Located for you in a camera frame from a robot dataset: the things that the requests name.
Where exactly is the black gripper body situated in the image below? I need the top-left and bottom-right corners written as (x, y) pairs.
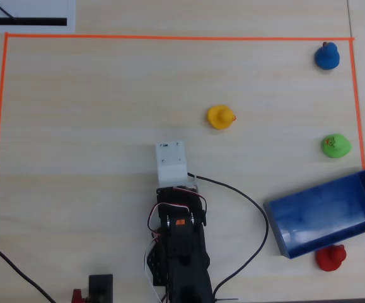
top-left (156, 186), bottom-right (208, 227)

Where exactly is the green rubber duck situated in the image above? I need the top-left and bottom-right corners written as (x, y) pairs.
top-left (322, 133), bottom-right (352, 159)

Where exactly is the yellow rubber duck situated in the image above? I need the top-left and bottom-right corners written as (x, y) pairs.
top-left (206, 104), bottom-right (237, 130)

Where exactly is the blue plastic box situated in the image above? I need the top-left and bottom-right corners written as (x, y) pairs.
top-left (263, 165), bottom-right (365, 259)

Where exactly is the red rubber duck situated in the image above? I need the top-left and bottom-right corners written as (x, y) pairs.
top-left (315, 244), bottom-right (347, 272)

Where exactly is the blue rubber duck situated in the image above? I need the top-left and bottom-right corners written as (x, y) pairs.
top-left (314, 40), bottom-right (341, 70)

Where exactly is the red clamp knob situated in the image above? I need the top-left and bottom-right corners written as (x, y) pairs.
top-left (71, 288), bottom-right (90, 303)

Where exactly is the white paper with black bar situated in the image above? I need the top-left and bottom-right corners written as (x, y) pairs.
top-left (0, 0), bottom-right (76, 33)

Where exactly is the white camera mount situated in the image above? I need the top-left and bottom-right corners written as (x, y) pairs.
top-left (155, 141), bottom-right (199, 192)

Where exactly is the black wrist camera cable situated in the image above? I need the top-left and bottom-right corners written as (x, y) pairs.
top-left (187, 172), bottom-right (270, 303)

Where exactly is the black camera stand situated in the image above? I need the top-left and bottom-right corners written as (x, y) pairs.
top-left (88, 274), bottom-right (114, 303)

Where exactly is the thick black stand cable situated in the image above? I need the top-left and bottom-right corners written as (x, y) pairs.
top-left (0, 235), bottom-right (57, 303)

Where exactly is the thin black cable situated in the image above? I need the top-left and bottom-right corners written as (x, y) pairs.
top-left (0, 0), bottom-right (20, 21)

